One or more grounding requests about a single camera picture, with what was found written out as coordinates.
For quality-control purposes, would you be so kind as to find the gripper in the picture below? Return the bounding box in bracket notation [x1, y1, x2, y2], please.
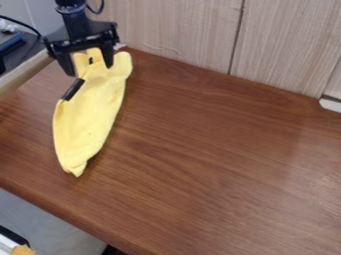
[41, 21, 122, 78]

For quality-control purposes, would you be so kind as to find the yellow cloth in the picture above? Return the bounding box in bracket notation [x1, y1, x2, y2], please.
[52, 47, 135, 178]

